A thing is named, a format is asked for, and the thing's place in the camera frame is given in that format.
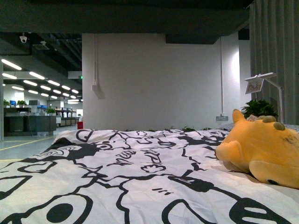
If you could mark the yellow dinosaur plush toy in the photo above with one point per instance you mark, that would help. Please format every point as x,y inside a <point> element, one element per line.
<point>263,147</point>

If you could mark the black and white patterned duvet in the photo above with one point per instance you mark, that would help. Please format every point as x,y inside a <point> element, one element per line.
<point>138,177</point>

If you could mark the red bin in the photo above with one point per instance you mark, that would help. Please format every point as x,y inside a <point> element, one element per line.
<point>80,125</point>

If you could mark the green potted plant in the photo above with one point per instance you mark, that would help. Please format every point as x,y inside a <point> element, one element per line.
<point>256,108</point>

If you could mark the small picture card on lamp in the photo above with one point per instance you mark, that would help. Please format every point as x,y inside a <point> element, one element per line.
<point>254,86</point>

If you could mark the dark office counter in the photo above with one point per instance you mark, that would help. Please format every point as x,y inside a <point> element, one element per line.
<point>29,125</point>

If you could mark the checkered grey pillow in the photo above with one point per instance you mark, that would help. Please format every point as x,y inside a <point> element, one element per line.
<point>229,127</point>

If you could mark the grey curtain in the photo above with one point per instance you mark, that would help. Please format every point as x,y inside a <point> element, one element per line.
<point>274,47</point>

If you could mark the white wall socket box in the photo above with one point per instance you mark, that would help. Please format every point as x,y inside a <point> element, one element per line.
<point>94,87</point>

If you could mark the grey wall outlet strip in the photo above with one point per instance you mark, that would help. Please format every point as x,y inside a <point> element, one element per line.
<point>222,118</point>

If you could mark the white ceiling security camera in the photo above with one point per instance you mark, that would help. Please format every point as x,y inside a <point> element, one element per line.
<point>23,39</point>

